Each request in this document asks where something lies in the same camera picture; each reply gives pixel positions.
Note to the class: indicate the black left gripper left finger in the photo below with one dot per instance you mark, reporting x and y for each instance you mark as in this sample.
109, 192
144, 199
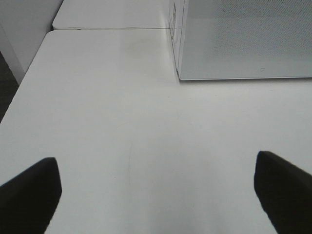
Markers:
29, 200

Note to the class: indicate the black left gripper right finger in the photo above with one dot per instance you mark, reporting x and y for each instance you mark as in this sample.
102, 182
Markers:
285, 193

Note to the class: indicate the white microwave door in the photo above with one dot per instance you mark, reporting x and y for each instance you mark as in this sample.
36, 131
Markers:
243, 39

